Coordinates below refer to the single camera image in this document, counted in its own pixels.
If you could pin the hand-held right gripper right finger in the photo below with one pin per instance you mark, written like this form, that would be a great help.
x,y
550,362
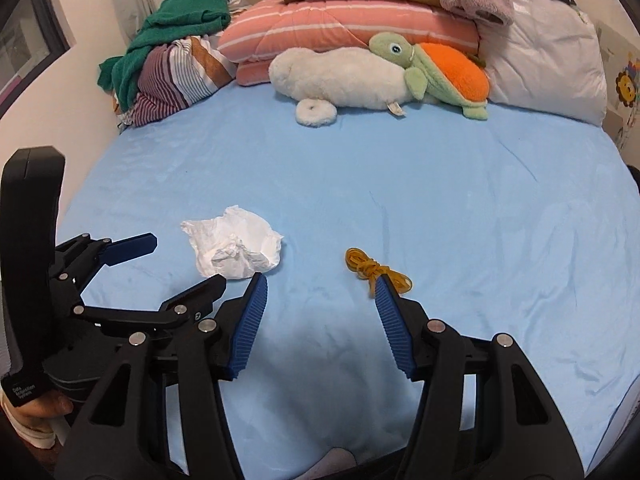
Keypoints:
x,y
395,330

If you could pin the person's left forearm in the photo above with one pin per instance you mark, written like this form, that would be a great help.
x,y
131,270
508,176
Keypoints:
x,y
32,435

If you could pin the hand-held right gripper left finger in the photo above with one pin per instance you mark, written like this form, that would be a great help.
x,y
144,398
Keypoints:
x,y
247,325

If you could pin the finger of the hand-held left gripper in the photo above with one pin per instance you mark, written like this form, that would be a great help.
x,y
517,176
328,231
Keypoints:
x,y
200,292
132,249

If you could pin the striped duvet bundle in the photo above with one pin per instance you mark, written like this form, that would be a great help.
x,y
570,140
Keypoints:
x,y
170,80

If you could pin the white plush toy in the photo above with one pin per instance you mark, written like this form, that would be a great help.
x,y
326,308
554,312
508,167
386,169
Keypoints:
x,y
340,80

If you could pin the pink striped quilt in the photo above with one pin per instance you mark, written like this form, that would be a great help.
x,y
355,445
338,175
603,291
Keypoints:
x,y
320,30

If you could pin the dark-framed window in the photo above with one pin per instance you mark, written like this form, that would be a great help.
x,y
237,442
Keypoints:
x,y
25,40

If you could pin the person's left hand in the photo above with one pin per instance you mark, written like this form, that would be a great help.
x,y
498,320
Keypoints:
x,y
40,406

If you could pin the amber knotted wrapper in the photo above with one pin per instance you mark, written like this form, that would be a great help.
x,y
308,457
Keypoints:
x,y
367,265

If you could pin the grey curtain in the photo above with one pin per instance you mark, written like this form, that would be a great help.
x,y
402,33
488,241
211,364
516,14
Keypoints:
x,y
130,0

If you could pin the lion-print board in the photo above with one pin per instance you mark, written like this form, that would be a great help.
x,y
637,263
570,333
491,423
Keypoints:
x,y
625,85

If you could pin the green turtle plush toy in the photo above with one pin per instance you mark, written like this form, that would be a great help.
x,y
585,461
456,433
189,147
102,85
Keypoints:
x,y
450,72

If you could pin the white paper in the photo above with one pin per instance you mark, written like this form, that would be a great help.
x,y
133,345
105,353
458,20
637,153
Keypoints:
x,y
235,245

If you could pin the white pillow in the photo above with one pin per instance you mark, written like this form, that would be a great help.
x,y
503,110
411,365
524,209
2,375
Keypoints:
x,y
545,70

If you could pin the blue bed sheet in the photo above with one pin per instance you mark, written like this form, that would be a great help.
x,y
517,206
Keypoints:
x,y
450,210

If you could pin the green towel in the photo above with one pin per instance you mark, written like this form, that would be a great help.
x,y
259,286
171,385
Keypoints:
x,y
175,15

